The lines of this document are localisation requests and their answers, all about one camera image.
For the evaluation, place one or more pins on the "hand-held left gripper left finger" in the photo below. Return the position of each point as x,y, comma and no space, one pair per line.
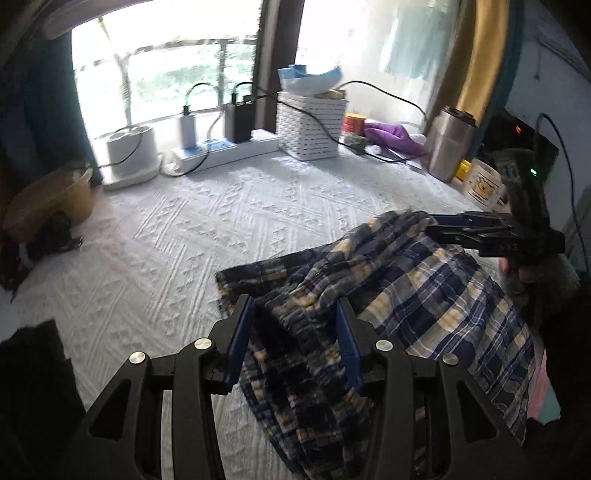
240,341

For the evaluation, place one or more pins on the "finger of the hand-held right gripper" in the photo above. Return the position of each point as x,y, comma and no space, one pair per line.
466,235
475,219

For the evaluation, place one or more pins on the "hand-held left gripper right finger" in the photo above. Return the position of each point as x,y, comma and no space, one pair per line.
347,346

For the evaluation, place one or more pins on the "plaid pants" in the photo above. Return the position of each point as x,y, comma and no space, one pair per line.
438,300

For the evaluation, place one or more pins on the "person's right hand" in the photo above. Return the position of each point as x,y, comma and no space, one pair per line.
519,277

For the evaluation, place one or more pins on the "white printed mug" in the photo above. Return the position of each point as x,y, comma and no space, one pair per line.
482,184

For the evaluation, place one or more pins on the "yellow plastic bag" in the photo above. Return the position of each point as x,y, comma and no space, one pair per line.
461,170

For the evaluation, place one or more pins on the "steel tumbler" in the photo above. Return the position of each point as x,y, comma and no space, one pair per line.
450,147

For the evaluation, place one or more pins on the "black electronic device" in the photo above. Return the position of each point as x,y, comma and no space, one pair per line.
508,134

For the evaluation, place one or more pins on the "purple cloth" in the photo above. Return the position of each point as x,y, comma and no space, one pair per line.
392,138

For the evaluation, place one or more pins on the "white textured tablecloth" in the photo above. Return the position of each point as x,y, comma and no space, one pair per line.
184,230

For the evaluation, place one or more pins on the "small green figurine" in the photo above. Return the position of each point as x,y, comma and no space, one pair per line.
356,143

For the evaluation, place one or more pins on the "red and yellow can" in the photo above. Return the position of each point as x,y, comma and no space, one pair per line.
354,123

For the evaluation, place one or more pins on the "blue curtain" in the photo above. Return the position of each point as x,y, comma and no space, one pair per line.
46,101
512,60

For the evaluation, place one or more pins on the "gold curtain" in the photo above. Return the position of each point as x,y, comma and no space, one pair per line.
475,55

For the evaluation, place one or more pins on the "white plastic basket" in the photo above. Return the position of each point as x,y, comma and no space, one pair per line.
309,127

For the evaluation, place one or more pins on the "white power strip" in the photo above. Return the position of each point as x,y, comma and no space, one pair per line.
231,150

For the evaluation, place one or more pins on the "small dark object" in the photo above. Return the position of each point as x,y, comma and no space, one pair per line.
53,240

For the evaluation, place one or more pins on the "black cloth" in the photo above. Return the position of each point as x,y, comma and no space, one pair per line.
32,392

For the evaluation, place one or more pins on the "blue face mask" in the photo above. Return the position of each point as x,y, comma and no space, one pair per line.
309,78

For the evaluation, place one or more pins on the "white charger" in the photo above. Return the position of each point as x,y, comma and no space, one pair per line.
188,129

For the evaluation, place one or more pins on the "black charger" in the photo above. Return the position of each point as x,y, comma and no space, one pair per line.
238,120

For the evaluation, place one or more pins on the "yellow plastic bowl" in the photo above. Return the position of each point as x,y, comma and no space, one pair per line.
55,203

